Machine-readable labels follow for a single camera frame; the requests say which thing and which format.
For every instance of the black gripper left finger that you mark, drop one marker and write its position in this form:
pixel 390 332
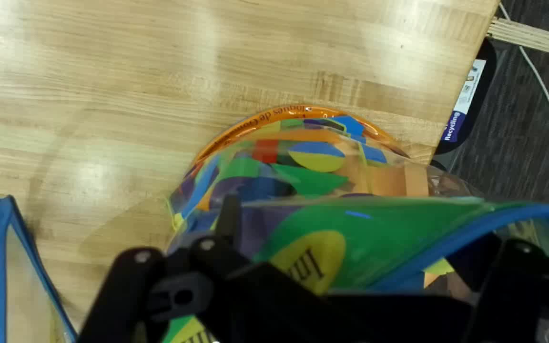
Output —
pixel 134 286

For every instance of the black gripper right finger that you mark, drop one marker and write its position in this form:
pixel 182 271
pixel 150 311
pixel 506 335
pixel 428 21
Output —
pixel 523 297

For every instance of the clear bag of foam blocks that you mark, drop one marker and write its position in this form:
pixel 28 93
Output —
pixel 306 172

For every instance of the bundle of wooden strips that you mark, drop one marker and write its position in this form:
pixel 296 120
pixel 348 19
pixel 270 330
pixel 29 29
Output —
pixel 533 36

